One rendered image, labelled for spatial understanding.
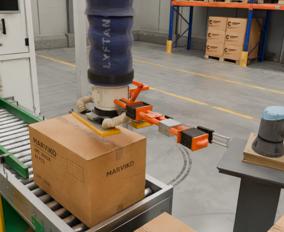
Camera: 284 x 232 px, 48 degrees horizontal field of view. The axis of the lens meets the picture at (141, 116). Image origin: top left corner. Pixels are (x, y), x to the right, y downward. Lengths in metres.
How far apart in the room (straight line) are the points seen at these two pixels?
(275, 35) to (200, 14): 2.76
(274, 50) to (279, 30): 0.58
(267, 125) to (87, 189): 1.08
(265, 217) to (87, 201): 1.13
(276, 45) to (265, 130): 8.34
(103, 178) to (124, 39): 0.70
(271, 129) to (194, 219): 1.12
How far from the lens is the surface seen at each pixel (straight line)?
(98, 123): 1.56
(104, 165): 1.63
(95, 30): 1.49
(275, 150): 2.07
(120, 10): 1.46
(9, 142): 2.84
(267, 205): 2.19
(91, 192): 1.66
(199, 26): 11.73
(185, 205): 2.92
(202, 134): 1.15
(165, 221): 1.84
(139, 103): 1.46
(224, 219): 2.83
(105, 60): 1.48
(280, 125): 1.99
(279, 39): 10.24
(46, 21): 11.29
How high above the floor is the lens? 1.68
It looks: 20 degrees down
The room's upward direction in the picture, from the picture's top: 2 degrees clockwise
